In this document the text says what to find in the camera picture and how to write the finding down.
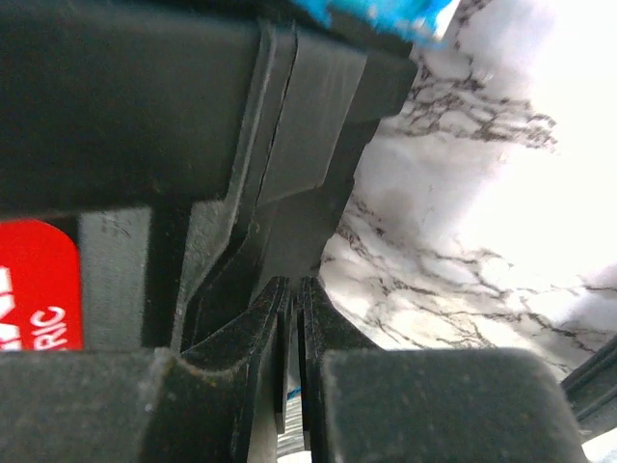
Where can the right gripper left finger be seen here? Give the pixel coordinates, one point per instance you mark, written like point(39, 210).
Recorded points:
point(220, 401)

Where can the black plastic toolbox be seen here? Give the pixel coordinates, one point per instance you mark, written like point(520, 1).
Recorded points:
point(161, 161)

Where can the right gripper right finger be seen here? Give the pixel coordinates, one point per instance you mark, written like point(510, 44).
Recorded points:
point(363, 403)

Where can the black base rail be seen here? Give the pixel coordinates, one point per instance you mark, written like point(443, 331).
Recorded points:
point(591, 392)

